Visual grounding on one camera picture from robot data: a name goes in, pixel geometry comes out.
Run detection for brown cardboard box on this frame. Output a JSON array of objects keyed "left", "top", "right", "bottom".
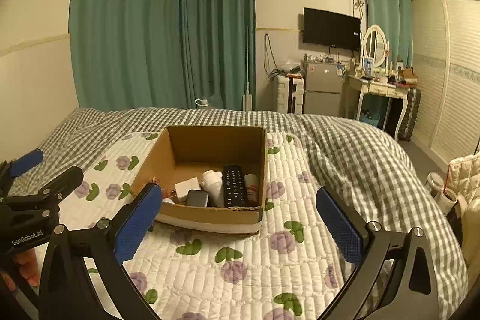
[{"left": 130, "top": 125, "right": 268, "bottom": 235}]

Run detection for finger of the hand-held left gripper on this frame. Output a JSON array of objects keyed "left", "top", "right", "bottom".
[
  {"left": 0, "top": 149, "right": 44, "bottom": 181},
  {"left": 7, "top": 166, "right": 84, "bottom": 210}
]

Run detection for dark suitcase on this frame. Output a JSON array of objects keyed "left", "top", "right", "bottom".
[{"left": 397, "top": 88, "right": 422, "bottom": 141}]

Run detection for white charger adapter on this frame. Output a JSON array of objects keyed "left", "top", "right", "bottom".
[{"left": 170, "top": 178, "right": 199, "bottom": 204}]

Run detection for white vanity table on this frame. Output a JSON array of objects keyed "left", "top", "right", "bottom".
[{"left": 343, "top": 73, "right": 413, "bottom": 136}]

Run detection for black remote control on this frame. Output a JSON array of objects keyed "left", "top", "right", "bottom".
[{"left": 222, "top": 165, "right": 250, "bottom": 209}]

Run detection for black wall television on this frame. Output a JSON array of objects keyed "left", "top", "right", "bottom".
[{"left": 302, "top": 7, "right": 362, "bottom": 51}]

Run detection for silver small fridge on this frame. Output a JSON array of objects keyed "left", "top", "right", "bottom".
[{"left": 301, "top": 60, "right": 347, "bottom": 115}]

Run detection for white suitcase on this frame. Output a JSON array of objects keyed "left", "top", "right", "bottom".
[{"left": 275, "top": 74, "right": 305, "bottom": 114}]

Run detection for black power bank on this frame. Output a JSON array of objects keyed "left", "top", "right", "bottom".
[{"left": 185, "top": 190, "right": 210, "bottom": 208}]

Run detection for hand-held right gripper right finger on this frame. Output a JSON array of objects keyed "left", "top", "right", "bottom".
[{"left": 316, "top": 186, "right": 439, "bottom": 320}]

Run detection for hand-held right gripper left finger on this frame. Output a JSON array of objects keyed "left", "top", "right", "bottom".
[{"left": 37, "top": 183, "right": 164, "bottom": 320}]

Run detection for white oval vanity mirror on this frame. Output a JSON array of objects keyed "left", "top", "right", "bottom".
[{"left": 361, "top": 25, "right": 389, "bottom": 67}]

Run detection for black hanging cables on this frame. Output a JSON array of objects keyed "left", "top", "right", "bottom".
[{"left": 263, "top": 33, "right": 283, "bottom": 81}]

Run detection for cream quilted cloth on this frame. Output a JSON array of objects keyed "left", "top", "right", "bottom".
[{"left": 444, "top": 153, "right": 480, "bottom": 268}]

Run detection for white floral quilted mat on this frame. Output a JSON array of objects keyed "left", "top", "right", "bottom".
[{"left": 62, "top": 132, "right": 361, "bottom": 320}]

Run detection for grey checkered duvet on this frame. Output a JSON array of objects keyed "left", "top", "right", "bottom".
[{"left": 7, "top": 107, "right": 469, "bottom": 320}]

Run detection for white louvred wardrobe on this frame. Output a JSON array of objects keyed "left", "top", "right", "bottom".
[{"left": 410, "top": 0, "right": 480, "bottom": 163}]

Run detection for white bottle with red label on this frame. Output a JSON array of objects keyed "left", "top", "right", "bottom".
[{"left": 244, "top": 174, "right": 260, "bottom": 205}]

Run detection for white mop pole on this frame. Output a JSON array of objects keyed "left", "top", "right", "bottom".
[{"left": 242, "top": 27, "right": 254, "bottom": 110}]

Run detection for person's left hand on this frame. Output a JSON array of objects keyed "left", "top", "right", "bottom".
[{"left": 0, "top": 250, "right": 40, "bottom": 290}]

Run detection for green curtain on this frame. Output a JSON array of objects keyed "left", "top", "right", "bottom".
[
  {"left": 69, "top": 0, "right": 184, "bottom": 109},
  {"left": 176, "top": 0, "right": 257, "bottom": 111},
  {"left": 360, "top": 0, "right": 413, "bottom": 66}
]

